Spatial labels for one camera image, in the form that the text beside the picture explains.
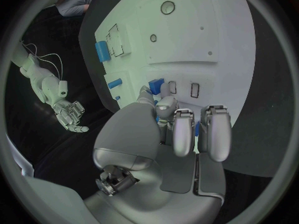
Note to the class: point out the small blue peg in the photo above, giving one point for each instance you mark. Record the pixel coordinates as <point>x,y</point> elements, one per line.
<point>117,97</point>

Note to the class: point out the blue part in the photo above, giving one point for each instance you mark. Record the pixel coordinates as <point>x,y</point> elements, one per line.
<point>197,129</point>

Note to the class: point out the blue block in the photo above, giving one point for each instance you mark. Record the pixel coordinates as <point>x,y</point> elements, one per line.
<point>155,85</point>

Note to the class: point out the white task board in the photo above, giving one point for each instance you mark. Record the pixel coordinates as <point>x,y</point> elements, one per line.
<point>182,46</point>

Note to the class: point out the large blue cylinder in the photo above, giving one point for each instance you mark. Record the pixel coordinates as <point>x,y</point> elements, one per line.
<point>102,51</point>

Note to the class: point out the person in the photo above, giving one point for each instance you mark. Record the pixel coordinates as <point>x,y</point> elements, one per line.
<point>74,1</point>

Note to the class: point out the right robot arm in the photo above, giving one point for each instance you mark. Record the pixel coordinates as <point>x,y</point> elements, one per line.
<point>39,76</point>

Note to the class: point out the short blue cylinder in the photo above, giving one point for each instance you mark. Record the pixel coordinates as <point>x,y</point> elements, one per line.
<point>115,83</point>

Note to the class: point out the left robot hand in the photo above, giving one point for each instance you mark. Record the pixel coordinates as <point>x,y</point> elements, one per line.
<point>144,171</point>

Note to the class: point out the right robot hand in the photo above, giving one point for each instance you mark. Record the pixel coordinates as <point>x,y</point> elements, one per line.
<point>69,115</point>

